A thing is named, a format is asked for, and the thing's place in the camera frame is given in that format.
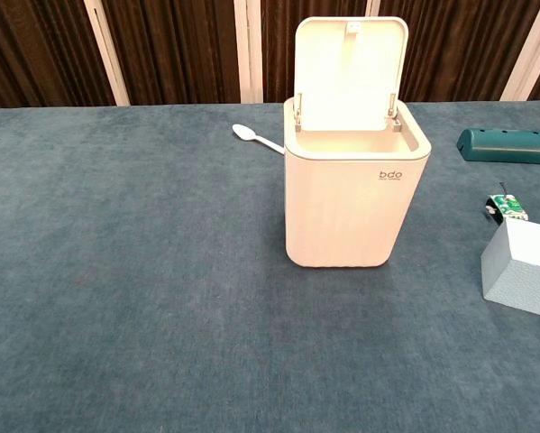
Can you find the white square container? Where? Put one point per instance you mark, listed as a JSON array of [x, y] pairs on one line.
[[350, 212]]

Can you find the white plastic spoon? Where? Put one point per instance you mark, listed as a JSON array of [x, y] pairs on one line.
[[241, 131]]

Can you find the blue fabric table mat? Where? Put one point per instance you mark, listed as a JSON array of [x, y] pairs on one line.
[[161, 270]]

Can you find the dark brown curtain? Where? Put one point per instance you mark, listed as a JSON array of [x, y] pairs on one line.
[[184, 49]]

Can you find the small green circuit board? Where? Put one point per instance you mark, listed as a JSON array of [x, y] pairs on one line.
[[513, 207]]

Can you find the teal holder with holes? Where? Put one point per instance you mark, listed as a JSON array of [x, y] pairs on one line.
[[508, 151]]

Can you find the light blue cube box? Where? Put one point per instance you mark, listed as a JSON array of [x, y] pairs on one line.
[[522, 279]]

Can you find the white frame bar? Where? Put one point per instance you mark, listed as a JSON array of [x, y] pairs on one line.
[[107, 54], [526, 49], [372, 8], [248, 54]]

